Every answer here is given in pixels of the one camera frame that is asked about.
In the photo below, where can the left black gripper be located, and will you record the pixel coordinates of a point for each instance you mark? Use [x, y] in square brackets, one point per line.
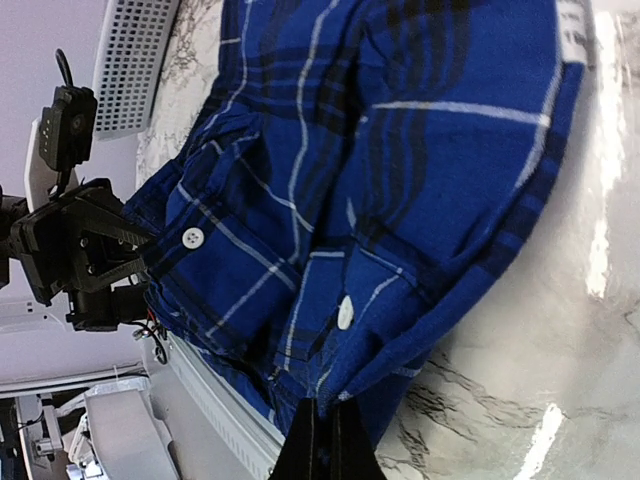
[76, 242]

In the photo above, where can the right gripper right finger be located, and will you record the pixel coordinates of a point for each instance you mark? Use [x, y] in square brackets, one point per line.
[352, 454]

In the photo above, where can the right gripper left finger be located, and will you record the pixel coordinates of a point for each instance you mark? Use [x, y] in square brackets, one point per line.
[298, 458]

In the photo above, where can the blue plaid long sleeve shirt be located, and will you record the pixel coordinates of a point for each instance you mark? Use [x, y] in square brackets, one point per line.
[360, 175]

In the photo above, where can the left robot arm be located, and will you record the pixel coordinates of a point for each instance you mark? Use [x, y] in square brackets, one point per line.
[81, 336]

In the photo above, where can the white plastic laundry basket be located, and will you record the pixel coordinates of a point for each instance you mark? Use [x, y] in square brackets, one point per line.
[133, 42]

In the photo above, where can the aluminium front table rail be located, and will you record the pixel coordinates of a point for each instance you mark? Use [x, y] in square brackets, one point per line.
[253, 439]

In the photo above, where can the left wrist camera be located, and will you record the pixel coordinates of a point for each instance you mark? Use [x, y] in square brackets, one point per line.
[67, 125]

